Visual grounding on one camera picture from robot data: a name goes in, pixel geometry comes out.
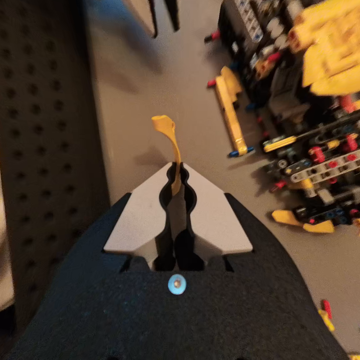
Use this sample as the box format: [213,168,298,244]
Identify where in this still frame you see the yellow arch panel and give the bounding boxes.
[151,115,182,196]

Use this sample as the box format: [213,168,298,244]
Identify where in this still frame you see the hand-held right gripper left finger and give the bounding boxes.
[103,162,178,272]

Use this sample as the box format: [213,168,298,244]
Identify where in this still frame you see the yellow beam assembly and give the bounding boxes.
[207,66,255,158]

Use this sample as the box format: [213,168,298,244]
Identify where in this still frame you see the grey desk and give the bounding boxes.
[84,0,360,356]

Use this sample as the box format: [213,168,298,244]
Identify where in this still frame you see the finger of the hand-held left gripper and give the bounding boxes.
[123,0,158,39]
[164,0,181,32]

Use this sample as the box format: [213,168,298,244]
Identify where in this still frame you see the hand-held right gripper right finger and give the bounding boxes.
[174,163,253,272]

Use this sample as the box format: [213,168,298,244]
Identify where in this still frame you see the scatter of small bricks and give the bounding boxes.
[317,299,336,333]

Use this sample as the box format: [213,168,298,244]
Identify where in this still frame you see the yellow toy car model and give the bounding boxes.
[204,0,360,234]

